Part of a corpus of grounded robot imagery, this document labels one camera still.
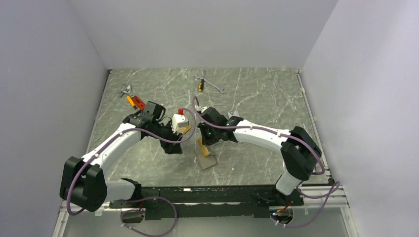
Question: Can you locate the silver credit card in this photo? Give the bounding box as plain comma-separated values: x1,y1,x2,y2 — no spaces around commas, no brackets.
227,111,240,118

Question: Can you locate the aluminium rail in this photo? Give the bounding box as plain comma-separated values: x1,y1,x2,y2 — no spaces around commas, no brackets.
60,186,350,213

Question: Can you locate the yellow black screwdriver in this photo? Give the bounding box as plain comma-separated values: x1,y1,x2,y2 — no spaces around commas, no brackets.
198,79,205,92

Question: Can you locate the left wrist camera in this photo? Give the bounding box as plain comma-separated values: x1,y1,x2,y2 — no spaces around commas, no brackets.
171,109,189,134

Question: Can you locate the black base frame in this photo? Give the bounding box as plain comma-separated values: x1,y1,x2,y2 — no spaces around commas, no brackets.
109,185,304,220

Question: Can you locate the red adjustable wrench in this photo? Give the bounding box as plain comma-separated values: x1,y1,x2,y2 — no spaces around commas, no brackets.
119,84,146,111

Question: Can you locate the gold credit card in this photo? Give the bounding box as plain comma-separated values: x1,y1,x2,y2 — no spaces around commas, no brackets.
197,138,210,157
177,125,192,134

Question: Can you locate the grey card holder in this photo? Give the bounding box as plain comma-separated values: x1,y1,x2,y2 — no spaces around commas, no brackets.
195,152,217,170

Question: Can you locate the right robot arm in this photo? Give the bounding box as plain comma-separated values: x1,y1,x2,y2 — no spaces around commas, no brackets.
195,106,325,205

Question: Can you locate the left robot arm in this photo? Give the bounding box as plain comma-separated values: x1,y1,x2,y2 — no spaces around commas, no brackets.
59,102,189,215

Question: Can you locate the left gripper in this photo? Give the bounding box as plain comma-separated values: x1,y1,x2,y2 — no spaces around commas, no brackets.
150,119,183,154

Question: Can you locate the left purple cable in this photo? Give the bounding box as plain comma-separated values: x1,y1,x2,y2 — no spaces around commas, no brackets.
66,108,197,237

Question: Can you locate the silver open-end wrench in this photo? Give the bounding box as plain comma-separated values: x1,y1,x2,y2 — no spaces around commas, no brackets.
194,71,228,94

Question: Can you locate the orange utility knife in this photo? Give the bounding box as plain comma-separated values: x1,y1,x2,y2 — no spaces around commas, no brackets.
126,95,137,110

